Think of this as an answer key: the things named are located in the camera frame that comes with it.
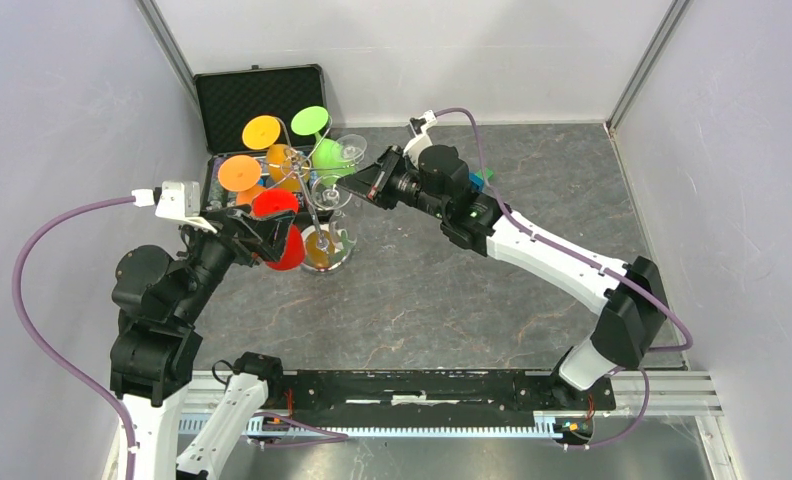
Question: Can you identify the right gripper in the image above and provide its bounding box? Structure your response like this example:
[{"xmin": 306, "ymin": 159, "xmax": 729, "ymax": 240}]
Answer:
[{"xmin": 337, "ymin": 144, "xmax": 447, "ymax": 222}]

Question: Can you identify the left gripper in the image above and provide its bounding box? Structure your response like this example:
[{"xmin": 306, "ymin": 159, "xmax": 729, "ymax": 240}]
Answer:
[{"xmin": 174, "ymin": 203, "xmax": 295, "ymax": 322}]

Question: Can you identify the clear wine glass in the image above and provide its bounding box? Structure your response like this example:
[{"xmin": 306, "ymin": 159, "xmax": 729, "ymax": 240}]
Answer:
[
  {"xmin": 332, "ymin": 134, "xmax": 368, "ymax": 176},
  {"xmin": 311, "ymin": 174, "xmax": 352, "ymax": 231}
]

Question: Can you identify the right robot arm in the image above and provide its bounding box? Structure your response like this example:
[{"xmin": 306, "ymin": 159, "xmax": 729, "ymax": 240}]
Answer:
[{"xmin": 337, "ymin": 145, "xmax": 666, "ymax": 408}]

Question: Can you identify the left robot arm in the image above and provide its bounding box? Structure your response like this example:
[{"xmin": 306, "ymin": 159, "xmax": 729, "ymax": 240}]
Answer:
[{"xmin": 110, "ymin": 206, "xmax": 296, "ymax": 479}]

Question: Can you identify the red plastic wine glass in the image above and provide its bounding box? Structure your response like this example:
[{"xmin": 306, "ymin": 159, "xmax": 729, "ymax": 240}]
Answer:
[{"xmin": 252, "ymin": 188, "xmax": 306, "ymax": 271}]

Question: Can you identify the green plastic wine glass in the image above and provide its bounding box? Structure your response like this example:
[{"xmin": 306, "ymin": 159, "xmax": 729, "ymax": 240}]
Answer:
[{"xmin": 290, "ymin": 106, "xmax": 355, "ymax": 187}]

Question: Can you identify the chrome wine glass rack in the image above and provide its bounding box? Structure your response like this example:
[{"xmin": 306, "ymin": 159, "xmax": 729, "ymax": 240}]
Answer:
[{"xmin": 273, "ymin": 115, "xmax": 365, "ymax": 276}]

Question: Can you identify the yellow-orange plastic wine glass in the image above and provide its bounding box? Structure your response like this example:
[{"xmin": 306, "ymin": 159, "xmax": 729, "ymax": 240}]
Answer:
[{"xmin": 242, "ymin": 115, "xmax": 310, "ymax": 192}]

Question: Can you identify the orange plastic wine glass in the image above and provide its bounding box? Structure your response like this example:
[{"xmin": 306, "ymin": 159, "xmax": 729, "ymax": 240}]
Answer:
[{"xmin": 218, "ymin": 154, "xmax": 266, "ymax": 205}]

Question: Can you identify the blue toy brick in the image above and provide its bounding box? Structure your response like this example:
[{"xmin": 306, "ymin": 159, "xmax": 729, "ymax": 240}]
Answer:
[{"xmin": 471, "ymin": 177, "xmax": 486, "ymax": 193}]

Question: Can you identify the green toy brick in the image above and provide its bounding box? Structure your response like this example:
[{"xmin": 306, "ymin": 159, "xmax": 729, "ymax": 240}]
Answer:
[{"xmin": 470, "ymin": 168, "xmax": 494, "ymax": 186}]

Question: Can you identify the black foam-lined case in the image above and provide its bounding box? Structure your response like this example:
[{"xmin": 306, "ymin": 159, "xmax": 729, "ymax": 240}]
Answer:
[{"xmin": 194, "ymin": 64, "xmax": 326, "ymax": 210}]

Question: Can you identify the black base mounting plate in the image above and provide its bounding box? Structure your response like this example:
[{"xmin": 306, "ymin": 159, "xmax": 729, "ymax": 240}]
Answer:
[{"xmin": 264, "ymin": 369, "xmax": 616, "ymax": 428}]

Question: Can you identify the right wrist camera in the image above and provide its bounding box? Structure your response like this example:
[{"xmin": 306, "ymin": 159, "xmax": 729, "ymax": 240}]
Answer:
[{"xmin": 404, "ymin": 110, "xmax": 437, "ymax": 166}]

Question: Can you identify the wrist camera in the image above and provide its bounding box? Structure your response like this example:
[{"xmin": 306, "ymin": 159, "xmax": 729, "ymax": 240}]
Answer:
[
  {"xmin": 155, "ymin": 181, "xmax": 217, "ymax": 233},
  {"xmin": 404, "ymin": 110, "xmax": 437, "ymax": 166}
]

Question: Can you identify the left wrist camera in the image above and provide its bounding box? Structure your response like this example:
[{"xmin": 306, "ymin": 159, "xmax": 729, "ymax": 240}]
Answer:
[{"xmin": 155, "ymin": 181, "xmax": 217, "ymax": 233}]

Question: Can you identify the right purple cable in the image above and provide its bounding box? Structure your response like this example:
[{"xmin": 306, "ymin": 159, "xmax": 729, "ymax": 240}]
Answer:
[{"xmin": 433, "ymin": 107, "xmax": 694, "ymax": 452}]

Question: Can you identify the aluminium cable duct rail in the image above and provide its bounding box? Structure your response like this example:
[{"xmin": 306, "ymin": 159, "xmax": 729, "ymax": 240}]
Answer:
[{"xmin": 177, "ymin": 370, "xmax": 725, "ymax": 442}]

